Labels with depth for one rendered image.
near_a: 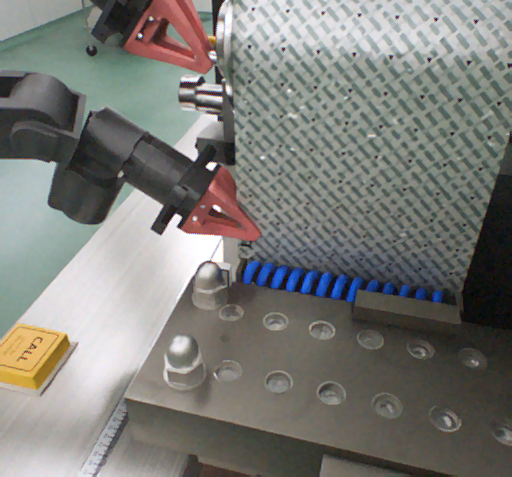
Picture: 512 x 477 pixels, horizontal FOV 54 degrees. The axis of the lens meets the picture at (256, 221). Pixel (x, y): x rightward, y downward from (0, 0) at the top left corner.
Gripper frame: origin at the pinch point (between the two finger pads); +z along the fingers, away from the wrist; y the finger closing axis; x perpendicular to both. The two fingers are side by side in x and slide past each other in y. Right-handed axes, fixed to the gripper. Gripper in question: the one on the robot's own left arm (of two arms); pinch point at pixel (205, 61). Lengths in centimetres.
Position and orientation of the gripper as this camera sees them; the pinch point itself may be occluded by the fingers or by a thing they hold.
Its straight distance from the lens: 52.3
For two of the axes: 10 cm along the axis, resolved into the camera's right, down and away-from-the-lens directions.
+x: 6.0, -5.5, -5.8
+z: 7.6, 6.2, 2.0
